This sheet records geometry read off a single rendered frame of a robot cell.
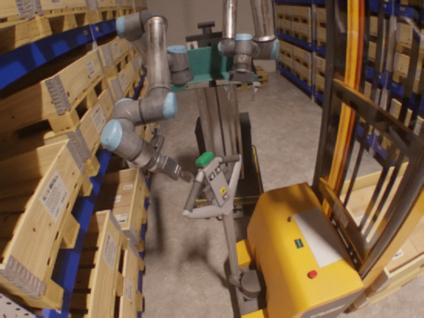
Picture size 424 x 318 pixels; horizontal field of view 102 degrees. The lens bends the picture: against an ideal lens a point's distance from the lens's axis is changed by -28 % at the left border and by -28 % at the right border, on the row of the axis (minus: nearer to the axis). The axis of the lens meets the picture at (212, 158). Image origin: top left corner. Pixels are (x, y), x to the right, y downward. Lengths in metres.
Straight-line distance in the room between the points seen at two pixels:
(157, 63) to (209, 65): 0.99
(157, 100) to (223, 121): 1.40
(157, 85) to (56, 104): 0.74
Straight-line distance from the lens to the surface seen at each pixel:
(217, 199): 1.06
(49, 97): 1.43
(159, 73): 0.89
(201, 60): 1.88
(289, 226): 1.39
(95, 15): 2.34
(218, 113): 2.12
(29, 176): 1.69
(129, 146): 0.75
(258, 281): 1.70
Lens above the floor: 2.00
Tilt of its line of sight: 37 degrees down
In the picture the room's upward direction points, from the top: 10 degrees counter-clockwise
